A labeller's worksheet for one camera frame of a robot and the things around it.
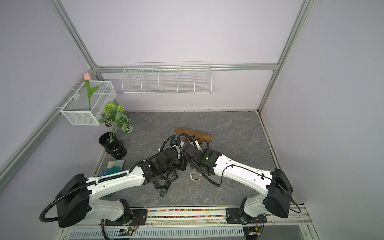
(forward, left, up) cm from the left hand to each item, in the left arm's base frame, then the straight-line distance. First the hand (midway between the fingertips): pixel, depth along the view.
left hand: (190, 159), depth 79 cm
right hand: (+2, -3, +2) cm, 4 cm away
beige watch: (-4, -2, -14) cm, 14 cm away
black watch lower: (-11, +16, -12) cm, 23 cm away
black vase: (+13, +45, -2) cm, 47 cm away
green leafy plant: (+21, +40, +14) cm, 47 cm away
